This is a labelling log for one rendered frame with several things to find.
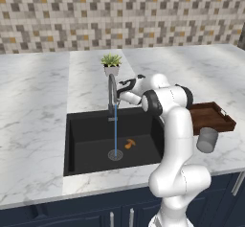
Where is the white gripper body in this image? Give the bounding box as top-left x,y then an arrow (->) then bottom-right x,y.
120,90 -> 144,106

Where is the silver sink faucet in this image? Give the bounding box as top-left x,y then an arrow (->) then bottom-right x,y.
107,73 -> 121,123

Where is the orange produce item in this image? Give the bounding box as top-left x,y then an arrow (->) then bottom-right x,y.
123,138 -> 137,150

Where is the silver sink drain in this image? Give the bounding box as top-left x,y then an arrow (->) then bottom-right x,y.
107,149 -> 124,161

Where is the black sink basin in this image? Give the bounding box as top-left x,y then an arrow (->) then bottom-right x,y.
62,105 -> 166,177

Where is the brown wooden tray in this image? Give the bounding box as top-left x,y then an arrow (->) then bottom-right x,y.
188,101 -> 237,137

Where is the blue water stream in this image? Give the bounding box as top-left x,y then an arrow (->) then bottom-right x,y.
113,105 -> 118,157

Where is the green plant in white pot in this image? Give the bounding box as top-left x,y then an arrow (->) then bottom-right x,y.
100,53 -> 123,78

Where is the grey cylindrical cup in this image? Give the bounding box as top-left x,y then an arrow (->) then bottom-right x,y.
195,126 -> 220,154

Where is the navy cupboard door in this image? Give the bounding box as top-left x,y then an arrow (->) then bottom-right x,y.
190,170 -> 245,227
115,190 -> 167,227
0,197 -> 117,227

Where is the dark appliance edge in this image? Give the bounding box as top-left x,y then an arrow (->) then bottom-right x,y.
236,22 -> 245,49

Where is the silver tray handle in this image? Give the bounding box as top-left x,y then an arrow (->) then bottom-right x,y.
217,105 -> 229,117

